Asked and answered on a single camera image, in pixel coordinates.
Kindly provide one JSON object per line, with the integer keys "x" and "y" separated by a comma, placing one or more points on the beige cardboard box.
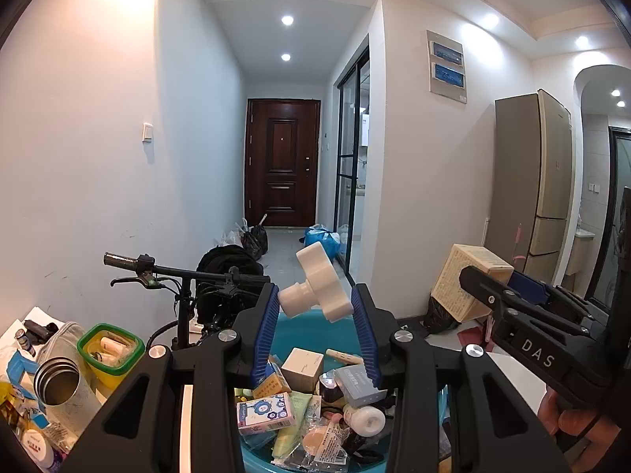
{"x": 458, "y": 281}

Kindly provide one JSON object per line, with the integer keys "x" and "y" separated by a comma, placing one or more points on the grey pouch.
{"x": 61, "y": 342}

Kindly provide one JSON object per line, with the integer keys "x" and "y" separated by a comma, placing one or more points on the blue plastic bag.
{"x": 320, "y": 241}

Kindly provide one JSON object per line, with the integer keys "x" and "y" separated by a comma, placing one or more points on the grey blue box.
{"x": 360, "y": 387}

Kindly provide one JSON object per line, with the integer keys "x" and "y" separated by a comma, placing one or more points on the dark glass door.
{"x": 618, "y": 217}

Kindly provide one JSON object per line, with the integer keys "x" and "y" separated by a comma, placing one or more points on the white plastic bag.
{"x": 232, "y": 236}

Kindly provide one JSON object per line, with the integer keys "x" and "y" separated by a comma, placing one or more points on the white plastic knob bottle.
{"x": 320, "y": 281}

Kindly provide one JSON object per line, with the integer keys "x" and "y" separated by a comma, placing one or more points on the beige sink cabinet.
{"x": 580, "y": 256}

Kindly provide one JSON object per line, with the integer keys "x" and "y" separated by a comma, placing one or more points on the person's right hand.
{"x": 567, "y": 423}

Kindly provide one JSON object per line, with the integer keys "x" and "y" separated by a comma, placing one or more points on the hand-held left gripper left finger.
{"x": 263, "y": 340}

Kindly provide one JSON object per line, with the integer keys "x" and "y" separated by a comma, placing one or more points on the teal plastic basin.
{"x": 300, "y": 335}

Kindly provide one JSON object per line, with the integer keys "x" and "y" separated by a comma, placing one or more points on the black small device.
{"x": 39, "y": 331}

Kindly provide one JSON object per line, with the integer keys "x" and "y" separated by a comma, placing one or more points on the yellow plastic bag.
{"x": 12, "y": 404}

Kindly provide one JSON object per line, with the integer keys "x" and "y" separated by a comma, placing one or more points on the powder puff clear packet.
{"x": 320, "y": 441}

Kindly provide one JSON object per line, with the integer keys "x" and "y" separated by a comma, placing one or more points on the black trash bag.
{"x": 255, "y": 242}
{"x": 441, "y": 318}

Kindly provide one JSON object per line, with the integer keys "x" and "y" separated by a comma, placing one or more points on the beige refrigerator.
{"x": 532, "y": 177}

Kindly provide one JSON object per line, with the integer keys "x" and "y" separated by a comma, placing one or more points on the orange patterned packet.
{"x": 271, "y": 385}

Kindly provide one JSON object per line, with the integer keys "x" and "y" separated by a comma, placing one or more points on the black framed glass door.
{"x": 351, "y": 157}

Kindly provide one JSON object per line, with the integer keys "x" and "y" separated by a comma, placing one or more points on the black backpack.
{"x": 227, "y": 263}

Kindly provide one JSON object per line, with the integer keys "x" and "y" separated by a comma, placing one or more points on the white box blue flower print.
{"x": 266, "y": 414}

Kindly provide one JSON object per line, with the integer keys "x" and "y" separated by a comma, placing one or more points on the cream stick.
{"x": 344, "y": 356}

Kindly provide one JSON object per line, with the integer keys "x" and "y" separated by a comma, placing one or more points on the dark small bottle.
{"x": 330, "y": 387}

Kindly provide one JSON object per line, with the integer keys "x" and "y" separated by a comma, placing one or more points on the grey electrical panel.
{"x": 446, "y": 66}

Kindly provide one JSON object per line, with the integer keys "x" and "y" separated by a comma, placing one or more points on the small beige box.
{"x": 301, "y": 369}

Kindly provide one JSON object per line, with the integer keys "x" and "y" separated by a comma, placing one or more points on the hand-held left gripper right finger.
{"x": 367, "y": 342}

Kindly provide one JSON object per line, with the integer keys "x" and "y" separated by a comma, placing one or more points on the light green tube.
{"x": 298, "y": 419}

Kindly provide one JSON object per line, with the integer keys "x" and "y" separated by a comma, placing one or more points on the red dustpan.
{"x": 471, "y": 334}

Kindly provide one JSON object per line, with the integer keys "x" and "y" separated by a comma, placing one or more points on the yellow container green rim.
{"x": 111, "y": 350}

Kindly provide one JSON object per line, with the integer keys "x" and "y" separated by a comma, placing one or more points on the white light switch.
{"x": 147, "y": 132}

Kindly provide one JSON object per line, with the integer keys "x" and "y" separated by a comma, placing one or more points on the white round bottle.
{"x": 365, "y": 420}

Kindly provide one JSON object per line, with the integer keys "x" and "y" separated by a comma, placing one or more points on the dark wooden door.
{"x": 282, "y": 162}

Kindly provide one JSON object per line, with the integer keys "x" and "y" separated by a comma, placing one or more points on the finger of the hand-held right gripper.
{"x": 485, "y": 288}
{"x": 530, "y": 286}

